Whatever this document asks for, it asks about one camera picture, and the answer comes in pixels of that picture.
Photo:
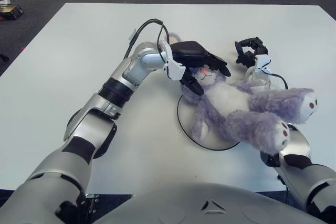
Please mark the purple plush bunny doll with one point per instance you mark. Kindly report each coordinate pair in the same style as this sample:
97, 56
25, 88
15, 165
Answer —
231, 98

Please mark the metal table bracket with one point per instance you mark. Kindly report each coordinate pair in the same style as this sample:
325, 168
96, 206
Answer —
92, 204

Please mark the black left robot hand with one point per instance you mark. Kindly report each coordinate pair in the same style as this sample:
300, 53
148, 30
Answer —
191, 53

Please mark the black and yellow box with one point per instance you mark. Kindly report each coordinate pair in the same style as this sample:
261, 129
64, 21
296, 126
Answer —
11, 12

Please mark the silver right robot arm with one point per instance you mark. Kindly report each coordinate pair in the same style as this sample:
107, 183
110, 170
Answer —
299, 142

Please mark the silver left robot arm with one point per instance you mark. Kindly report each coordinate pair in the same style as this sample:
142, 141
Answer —
89, 129

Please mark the grey robot torso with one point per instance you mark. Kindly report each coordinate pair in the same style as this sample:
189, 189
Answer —
183, 203

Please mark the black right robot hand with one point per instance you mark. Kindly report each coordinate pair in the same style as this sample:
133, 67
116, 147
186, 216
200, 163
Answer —
249, 57

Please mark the white plate with black rim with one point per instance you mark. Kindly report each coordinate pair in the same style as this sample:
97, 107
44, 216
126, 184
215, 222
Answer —
186, 113

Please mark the white paper scrap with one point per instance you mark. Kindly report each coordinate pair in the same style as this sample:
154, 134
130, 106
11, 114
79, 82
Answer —
4, 1

